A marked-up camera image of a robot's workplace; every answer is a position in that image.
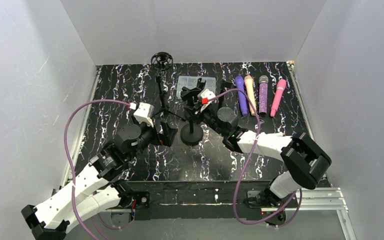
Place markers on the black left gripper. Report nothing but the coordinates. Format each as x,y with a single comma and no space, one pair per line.
163,133

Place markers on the black stand for purple microphone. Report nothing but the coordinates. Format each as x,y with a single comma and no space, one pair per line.
225,86

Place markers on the beige microphone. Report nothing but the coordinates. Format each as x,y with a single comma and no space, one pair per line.
249,85

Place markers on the clear plastic screw box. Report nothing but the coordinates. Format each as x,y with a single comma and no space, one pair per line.
191,82

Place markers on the black tripod microphone stand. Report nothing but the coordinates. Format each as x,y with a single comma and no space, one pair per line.
162,61

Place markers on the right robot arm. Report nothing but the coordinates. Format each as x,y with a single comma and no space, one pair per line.
305,160

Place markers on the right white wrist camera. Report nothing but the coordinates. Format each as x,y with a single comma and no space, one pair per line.
205,96

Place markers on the grey-headed glitter microphone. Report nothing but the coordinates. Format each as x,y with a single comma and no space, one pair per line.
263,95

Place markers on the purple microphone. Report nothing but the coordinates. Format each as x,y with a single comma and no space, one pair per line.
239,83

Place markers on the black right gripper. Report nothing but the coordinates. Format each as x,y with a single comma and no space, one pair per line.
198,104

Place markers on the black round-base stand for beige microphone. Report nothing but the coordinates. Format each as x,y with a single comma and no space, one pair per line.
200,85

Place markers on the black round-base stand for pink microphone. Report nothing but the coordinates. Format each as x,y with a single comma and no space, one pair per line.
191,134

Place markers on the pink microphone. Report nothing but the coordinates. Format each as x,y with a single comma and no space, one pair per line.
280,87

